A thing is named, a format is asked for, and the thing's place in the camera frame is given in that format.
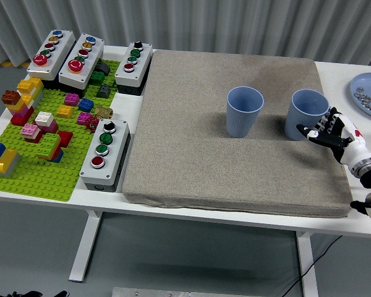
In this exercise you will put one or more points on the green orange blue brick stack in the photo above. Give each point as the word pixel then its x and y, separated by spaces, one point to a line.
pixel 49 147

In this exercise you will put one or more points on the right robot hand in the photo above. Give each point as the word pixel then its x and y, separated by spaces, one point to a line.
pixel 346 136

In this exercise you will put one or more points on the blue toy brick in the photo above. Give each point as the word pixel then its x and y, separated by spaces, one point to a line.
pixel 86 105

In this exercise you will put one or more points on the white table leg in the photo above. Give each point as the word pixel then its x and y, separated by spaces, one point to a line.
pixel 86 244
pixel 307 266

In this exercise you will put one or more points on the grey-brown fabric mat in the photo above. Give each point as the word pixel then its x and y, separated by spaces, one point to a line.
pixel 204 161

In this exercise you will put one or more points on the white and pink brick stack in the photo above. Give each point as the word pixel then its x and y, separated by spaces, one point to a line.
pixel 46 122

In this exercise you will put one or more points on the grey sloped brick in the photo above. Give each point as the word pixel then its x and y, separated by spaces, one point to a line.
pixel 104 92

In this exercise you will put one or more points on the blue plate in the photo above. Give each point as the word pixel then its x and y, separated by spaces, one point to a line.
pixel 363 81

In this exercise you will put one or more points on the magenta toy brick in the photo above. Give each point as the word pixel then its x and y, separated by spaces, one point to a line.
pixel 71 99
pixel 83 118

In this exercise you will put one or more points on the dark green toy brick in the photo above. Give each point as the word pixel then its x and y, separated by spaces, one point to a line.
pixel 97 78

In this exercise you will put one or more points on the dark grey curved brick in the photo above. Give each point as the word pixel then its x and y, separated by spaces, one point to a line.
pixel 103 68

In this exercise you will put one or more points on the pink and red brick stack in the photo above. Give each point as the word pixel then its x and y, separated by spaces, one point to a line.
pixel 31 133

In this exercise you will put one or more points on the yellow floor tape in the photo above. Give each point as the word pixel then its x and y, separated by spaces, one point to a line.
pixel 6 63

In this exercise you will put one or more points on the grey pleated curtain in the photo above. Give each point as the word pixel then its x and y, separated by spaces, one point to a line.
pixel 266 24

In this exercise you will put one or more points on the yellow toy brick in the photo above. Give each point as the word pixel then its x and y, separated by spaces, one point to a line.
pixel 65 112

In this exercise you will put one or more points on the blue ribbed cup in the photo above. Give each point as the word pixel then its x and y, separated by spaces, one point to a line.
pixel 293 123
pixel 239 122

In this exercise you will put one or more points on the blue yellow grey brick stack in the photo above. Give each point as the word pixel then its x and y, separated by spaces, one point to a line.
pixel 4 161

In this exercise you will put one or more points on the red toy brick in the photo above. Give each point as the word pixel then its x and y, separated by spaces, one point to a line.
pixel 65 138

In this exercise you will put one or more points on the green brick baseplate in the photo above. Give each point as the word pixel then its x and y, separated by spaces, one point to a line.
pixel 34 185

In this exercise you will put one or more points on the five-button control box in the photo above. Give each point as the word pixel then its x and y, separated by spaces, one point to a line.
pixel 91 66
pixel 60 55

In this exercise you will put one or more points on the four-button control box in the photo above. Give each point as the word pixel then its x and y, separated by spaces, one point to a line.
pixel 116 154
pixel 141 66

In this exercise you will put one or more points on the multicoloured brick tower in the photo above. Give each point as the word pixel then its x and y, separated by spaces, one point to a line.
pixel 24 108

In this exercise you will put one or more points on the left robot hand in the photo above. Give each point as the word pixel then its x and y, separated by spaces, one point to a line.
pixel 28 294

